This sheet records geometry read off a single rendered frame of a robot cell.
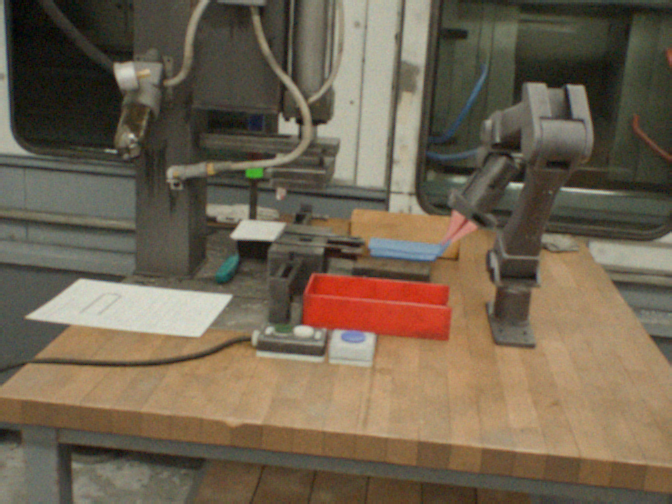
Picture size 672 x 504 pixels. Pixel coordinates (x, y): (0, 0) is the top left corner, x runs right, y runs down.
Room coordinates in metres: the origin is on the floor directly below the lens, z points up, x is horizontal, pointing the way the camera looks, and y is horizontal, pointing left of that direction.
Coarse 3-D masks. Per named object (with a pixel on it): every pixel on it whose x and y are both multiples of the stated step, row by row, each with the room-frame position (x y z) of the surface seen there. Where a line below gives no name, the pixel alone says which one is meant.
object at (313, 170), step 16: (304, 128) 1.53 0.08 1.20; (208, 144) 1.53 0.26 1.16; (224, 144) 1.53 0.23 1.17; (240, 144) 1.52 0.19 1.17; (256, 144) 1.52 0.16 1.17; (272, 144) 1.52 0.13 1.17; (288, 144) 1.52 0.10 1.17; (320, 144) 1.51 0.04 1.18; (336, 144) 1.51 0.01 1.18; (304, 160) 1.50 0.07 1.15; (320, 160) 1.53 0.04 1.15; (272, 176) 1.45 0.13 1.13; (288, 176) 1.45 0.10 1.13; (304, 176) 1.45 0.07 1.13; (320, 176) 1.44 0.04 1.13
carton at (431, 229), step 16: (352, 224) 1.77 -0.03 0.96; (368, 224) 1.77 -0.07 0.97; (384, 224) 1.76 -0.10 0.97; (400, 224) 1.88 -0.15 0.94; (416, 224) 1.87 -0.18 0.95; (432, 224) 1.87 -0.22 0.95; (448, 224) 1.87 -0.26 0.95; (368, 240) 1.77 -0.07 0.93; (416, 240) 1.76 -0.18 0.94; (432, 240) 1.75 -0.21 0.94; (448, 256) 1.75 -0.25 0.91
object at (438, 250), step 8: (376, 240) 1.54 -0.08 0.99; (384, 240) 1.55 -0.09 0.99; (392, 240) 1.55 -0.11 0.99; (448, 240) 1.49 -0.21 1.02; (392, 248) 1.49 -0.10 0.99; (400, 248) 1.49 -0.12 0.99; (408, 248) 1.50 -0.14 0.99; (416, 248) 1.50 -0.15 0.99; (424, 248) 1.51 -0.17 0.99; (432, 248) 1.51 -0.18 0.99; (440, 248) 1.51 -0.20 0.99
